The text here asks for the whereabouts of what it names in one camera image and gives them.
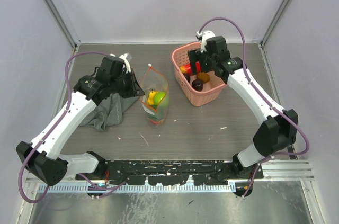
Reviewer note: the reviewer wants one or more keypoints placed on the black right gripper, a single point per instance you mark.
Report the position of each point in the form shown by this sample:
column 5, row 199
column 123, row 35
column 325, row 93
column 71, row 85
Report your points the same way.
column 195, row 55

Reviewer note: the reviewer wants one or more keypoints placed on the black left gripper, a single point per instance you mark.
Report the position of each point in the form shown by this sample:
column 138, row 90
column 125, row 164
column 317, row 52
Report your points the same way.
column 138, row 91

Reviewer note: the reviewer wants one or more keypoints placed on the yellow pear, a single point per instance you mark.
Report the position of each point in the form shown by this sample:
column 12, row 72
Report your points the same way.
column 151, row 95

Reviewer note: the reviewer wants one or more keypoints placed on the clear zip bag orange zipper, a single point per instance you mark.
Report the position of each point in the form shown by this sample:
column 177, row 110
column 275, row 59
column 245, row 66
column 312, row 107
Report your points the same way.
column 153, row 80

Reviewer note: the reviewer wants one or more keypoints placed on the green apple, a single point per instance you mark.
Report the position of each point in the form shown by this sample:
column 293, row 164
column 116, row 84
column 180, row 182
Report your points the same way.
column 161, row 100

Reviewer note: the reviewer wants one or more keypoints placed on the dark plum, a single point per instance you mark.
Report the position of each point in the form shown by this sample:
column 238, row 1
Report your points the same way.
column 197, row 85

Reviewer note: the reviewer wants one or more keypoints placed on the dark green lime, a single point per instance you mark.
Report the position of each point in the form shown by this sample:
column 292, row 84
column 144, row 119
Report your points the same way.
column 156, row 115

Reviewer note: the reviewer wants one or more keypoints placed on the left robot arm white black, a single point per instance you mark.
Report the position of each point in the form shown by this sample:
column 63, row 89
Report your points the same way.
column 42, row 155

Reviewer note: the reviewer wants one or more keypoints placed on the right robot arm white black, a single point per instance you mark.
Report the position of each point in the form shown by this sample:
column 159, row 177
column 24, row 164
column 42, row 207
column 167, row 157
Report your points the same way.
column 277, row 125

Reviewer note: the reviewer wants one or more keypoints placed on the brown kiwi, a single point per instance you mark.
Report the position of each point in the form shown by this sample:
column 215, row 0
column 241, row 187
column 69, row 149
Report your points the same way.
column 203, row 77

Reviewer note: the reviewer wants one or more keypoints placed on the grey cloth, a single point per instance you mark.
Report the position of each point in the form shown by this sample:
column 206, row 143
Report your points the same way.
column 108, row 113

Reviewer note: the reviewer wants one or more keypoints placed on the pink plastic basket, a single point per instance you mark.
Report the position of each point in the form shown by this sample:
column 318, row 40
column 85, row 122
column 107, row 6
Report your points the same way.
column 198, row 93

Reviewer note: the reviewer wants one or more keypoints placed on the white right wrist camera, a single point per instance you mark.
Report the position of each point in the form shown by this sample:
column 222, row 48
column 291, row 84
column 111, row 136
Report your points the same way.
column 203, row 36

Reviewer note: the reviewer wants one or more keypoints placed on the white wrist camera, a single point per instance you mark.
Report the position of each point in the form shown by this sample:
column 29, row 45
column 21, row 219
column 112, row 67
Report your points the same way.
column 203, row 36
column 126, row 57

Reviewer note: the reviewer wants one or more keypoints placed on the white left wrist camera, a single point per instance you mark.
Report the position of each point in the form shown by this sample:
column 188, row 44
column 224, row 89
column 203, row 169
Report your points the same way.
column 126, row 57

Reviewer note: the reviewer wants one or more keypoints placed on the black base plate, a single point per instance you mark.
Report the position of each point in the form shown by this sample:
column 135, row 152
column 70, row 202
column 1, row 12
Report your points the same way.
column 168, row 173

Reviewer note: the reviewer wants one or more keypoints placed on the white slotted cable duct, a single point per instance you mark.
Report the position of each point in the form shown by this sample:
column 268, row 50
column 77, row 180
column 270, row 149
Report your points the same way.
column 186, row 188

